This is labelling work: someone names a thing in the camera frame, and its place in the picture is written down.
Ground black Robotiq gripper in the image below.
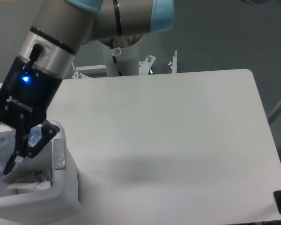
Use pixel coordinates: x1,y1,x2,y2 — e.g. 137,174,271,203
0,56,63,176

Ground crushed clear plastic bottle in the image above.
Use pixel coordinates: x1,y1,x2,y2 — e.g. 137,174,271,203
0,126,43,188

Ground white paper wrapper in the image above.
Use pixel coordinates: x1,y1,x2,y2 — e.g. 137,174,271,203
7,172,52,194

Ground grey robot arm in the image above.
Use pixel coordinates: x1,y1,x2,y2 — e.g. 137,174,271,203
0,0,175,175

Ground white trash can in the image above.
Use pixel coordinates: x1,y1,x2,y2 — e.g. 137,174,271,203
0,121,81,224

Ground white left mounting bracket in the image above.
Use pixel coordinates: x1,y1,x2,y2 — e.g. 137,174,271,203
71,62,106,79

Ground white mounting bracket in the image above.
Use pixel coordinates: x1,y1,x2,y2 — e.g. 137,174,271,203
139,55,156,75
71,62,106,79

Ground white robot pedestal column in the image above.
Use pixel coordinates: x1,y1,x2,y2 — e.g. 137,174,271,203
99,34,143,77

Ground black cable on pedestal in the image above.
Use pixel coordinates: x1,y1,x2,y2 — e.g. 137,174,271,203
110,39,124,77

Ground white middle mounting bracket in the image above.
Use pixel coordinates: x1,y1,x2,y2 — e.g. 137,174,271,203
139,55,156,75

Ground white right clamp bracket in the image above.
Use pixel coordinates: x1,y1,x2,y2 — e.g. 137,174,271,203
168,50,178,74

